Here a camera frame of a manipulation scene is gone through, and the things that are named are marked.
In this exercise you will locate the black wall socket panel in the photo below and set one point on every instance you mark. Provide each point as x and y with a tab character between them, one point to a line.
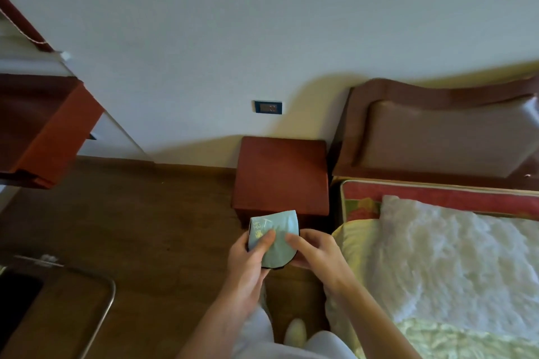
268	107

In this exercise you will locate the person's right hand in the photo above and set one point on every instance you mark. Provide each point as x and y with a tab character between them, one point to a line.
324	257

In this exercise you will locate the light blue pouch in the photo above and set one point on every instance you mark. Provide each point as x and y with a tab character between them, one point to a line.
280	226

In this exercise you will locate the brown padded headboard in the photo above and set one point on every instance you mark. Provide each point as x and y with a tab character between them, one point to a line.
442	135

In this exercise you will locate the red-brown wooden nightstand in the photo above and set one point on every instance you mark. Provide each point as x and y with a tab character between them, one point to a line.
280	173

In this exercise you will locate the person's right thumb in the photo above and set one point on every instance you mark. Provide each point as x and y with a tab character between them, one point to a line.
297	244

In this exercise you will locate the red patterned mattress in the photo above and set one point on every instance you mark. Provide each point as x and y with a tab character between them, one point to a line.
421	199

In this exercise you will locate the white trousers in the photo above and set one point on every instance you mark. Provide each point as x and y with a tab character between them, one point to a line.
330	348

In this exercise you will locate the white cabinet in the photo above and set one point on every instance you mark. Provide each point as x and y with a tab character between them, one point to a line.
118	140

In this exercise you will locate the white slipper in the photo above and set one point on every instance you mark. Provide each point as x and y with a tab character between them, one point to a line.
295	332

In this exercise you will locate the person's left hand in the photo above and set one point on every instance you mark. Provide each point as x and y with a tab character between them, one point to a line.
244	270

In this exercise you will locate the person's left thumb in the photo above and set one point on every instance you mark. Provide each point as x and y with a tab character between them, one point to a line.
264	241

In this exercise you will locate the pale green floral blanket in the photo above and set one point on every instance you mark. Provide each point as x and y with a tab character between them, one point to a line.
463	342

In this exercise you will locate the pale yellow pillow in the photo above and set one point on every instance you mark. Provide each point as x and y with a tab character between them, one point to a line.
358	245

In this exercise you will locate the person's left forearm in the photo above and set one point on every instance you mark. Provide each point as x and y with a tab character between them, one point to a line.
219	325

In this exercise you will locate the white fluffy blanket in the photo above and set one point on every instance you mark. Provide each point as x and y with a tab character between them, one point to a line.
454	262

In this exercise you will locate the person's right forearm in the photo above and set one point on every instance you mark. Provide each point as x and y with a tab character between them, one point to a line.
374	321

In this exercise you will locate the black bag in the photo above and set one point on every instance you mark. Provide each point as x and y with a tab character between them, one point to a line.
17	300

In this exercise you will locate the red-brown wooden desk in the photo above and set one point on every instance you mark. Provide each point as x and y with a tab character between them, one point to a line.
46	127

